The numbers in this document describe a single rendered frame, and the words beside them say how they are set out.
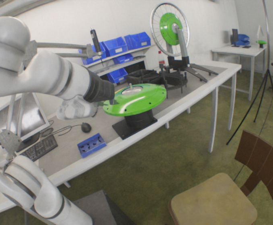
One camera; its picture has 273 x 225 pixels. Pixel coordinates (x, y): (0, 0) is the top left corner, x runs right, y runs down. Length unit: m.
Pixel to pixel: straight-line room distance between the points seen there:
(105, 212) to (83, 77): 0.44
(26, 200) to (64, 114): 0.20
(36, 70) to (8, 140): 0.46
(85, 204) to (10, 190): 0.35
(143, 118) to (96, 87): 0.39
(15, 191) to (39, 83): 0.21
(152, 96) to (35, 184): 0.50
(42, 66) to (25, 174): 0.21
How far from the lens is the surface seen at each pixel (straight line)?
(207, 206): 0.74
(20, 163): 0.33
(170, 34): 1.24
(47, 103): 1.50
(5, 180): 0.31
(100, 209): 0.55
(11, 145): 0.65
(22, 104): 0.65
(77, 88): 0.26
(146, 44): 1.54
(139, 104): 0.54
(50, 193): 0.38
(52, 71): 0.22
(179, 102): 0.84
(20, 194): 0.32
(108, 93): 0.34
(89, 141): 0.73
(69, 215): 0.42
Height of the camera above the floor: 1.31
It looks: 29 degrees down
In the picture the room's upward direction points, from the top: 15 degrees counter-clockwise
